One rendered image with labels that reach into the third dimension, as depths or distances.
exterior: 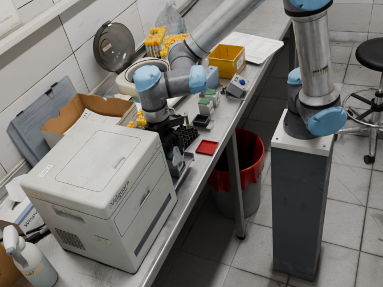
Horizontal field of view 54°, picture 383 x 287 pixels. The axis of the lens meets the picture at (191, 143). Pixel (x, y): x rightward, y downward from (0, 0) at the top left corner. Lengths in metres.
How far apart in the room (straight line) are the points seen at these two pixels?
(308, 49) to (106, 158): 0.59
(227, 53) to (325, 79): 0.82
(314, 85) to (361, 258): 1.25
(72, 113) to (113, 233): 0.76
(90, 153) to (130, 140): 0.11
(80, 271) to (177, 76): 0.63
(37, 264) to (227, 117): 0.87
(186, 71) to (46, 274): 0.67
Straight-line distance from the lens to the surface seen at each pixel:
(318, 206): 1.58
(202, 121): 1.51
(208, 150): 1.39
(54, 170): 1.05
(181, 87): 1.02
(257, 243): 2.17
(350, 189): 2.45
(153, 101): 1.04
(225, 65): 1.73
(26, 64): 1.53
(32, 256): 1.11
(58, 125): 1.58
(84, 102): 1.64
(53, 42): 1.62
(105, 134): 1.09
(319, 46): 1.05
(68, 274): 1.21
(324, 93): 1.14
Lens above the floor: 1.82
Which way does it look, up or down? 41 degrees down
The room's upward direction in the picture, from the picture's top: 12 degrees counter-clockwise
